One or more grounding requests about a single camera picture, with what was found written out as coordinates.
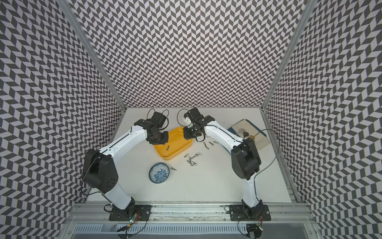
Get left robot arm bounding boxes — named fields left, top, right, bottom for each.
left=82, top=112, right=169, bottom=213

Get teal tray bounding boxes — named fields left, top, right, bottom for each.
left=228, top=119, right=267, bottom=139

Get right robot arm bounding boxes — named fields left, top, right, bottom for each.
left=183, top=108, right=263, bottom=214

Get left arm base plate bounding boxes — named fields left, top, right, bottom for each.
left=108, top=205, right=152, bottom=222

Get gold round spoon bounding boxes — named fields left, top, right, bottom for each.
left=248, top=135, right=255, bottom=142

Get screws in bowl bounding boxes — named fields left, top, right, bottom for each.
left=153, top=168, right=168, bottom=181

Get blue white ceramic bowl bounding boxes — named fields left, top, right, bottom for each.
left=148, top=163, right=170, bottom=184

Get aluminium front rail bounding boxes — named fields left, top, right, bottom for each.
left=66, top=202, right=315, bottom=224

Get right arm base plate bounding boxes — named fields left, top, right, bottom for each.
left=229, top=204, right=272, bottom=222

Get yellow plastic storage box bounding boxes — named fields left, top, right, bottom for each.
left=154, top=126, right=194, bottom=161

